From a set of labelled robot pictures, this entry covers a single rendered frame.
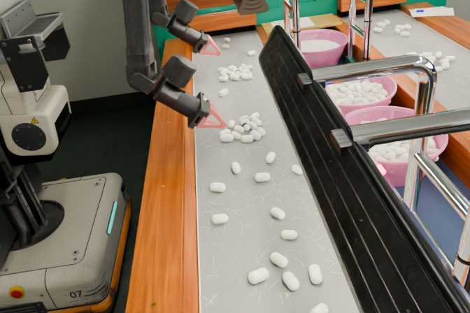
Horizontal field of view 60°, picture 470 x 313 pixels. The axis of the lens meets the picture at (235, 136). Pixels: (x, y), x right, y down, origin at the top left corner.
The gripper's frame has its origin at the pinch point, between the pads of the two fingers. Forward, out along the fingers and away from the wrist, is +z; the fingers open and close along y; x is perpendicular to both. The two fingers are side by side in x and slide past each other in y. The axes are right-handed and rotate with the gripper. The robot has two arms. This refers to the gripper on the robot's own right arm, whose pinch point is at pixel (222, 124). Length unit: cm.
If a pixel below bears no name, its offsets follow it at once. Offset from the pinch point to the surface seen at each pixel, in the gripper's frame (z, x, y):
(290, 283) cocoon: 7, -2, -51
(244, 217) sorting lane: 4.4, 2.8, -31.1
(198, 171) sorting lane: -2.3, 9.0, -12.1
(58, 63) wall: -52, 100, 186
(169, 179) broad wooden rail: -9.0, 11.7, -17.1
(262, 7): -6.4, -29.3, 12.4
